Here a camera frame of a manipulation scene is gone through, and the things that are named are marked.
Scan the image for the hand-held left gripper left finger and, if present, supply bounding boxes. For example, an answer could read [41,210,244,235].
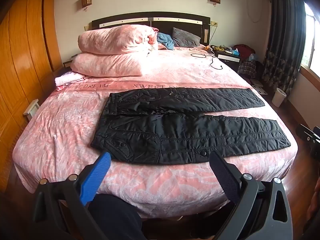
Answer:
[33,152,112,240]

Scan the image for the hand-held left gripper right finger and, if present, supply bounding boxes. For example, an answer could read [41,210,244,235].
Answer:
[209,151,293,240]

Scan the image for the black quilted pants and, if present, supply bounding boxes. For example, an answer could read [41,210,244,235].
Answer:
[90,87,292,165]

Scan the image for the person's dark trouser leg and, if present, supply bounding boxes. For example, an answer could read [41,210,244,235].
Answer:
[87,194,143,240]

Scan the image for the white waste bin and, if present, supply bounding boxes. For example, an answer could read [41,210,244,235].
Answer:
[272,88,287,107]

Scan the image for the bed with pink printed blanket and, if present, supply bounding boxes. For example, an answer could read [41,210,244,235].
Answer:
[12,45,299,219]

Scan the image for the white spotted floor item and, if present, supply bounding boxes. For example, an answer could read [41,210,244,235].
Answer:
[250,79,268,95]

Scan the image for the plaid cloth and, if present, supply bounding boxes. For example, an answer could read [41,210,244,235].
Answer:
[237,60,257,78]

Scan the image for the small white stool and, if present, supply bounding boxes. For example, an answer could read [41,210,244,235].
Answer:
[23,99,40,121]

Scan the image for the dark patterned curtain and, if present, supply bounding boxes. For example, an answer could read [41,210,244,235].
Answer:
[261,0,307,96]

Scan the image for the folded pink towel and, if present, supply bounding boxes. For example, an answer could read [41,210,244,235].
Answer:
[55,72,84,90]

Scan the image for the window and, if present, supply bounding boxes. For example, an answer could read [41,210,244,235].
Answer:
[300,1,320,73]

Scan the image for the dark red cloth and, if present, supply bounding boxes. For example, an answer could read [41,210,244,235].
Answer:
[234,44,255,55]

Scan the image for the dark nightstand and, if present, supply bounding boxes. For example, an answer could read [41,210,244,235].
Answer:
[211,45,241,67]

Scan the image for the folded pink quilt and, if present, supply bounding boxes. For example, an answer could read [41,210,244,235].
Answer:
[70,24,158,77]

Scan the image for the wooden wardrobe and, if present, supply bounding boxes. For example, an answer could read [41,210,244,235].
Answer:
[0,0,63,143]

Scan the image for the grey pillow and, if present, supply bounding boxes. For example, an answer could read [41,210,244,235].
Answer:
[172,27,201,47]

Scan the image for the blue cloth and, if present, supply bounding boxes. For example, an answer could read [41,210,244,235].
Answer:
[157,32,175,50]

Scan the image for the pink red cloth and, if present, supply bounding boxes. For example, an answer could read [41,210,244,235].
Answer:
[148,29,159,46]

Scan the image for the dark wooden headboard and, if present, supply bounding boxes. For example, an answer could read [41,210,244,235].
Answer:
[91,12,211,46]

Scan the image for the black cable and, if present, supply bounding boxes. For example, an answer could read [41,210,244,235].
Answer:
[190,52,223,70]

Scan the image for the white wall cord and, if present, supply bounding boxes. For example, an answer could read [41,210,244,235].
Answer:
[246,0,262,23]

